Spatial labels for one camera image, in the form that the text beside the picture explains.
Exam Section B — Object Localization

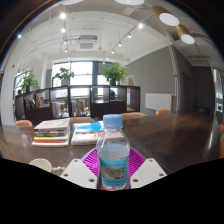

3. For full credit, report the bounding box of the broad potted green plant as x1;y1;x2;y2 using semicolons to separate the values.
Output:
99;62;129;86

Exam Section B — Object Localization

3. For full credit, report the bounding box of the group of round ceiling panels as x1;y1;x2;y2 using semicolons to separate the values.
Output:
60;0;196;45

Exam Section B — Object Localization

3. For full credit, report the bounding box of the ceiling air conditioner unit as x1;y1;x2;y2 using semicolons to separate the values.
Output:
75;34;100;52

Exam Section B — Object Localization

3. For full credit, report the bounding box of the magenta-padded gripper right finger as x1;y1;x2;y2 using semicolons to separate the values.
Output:
127;147;168;190

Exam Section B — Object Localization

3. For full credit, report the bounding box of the bushy potted green plant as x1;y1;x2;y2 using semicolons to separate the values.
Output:
18;69;40;94

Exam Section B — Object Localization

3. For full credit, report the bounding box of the cream ceramic mug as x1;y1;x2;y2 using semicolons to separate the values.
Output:
28;157;63;176

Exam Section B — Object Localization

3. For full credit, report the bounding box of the stack of books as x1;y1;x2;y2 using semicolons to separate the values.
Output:
31;117;72;148

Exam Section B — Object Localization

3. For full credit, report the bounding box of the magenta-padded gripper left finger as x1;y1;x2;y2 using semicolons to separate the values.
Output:
59;147;101;190

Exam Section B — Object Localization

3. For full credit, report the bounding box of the clear blue-capped water bottle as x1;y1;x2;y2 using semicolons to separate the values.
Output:
95;113;131;191

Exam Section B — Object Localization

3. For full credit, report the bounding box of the group of orange chairs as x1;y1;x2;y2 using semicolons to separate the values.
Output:
14;108;224;159

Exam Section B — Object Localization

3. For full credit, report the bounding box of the blue-covered book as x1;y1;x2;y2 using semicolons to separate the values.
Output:
75;121;104;133

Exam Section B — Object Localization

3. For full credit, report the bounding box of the low dark shelf unit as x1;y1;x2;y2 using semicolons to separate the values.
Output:
14;84;141;126

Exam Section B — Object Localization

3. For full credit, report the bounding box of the white wall radiator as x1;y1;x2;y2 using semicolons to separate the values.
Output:
144;92;173;112

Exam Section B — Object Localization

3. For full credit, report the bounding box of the small potted green plant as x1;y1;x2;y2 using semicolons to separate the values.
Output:
54;67;76;87

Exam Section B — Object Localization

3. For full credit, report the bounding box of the group of ceiling spotlights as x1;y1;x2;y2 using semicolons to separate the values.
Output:
16;12;145;64

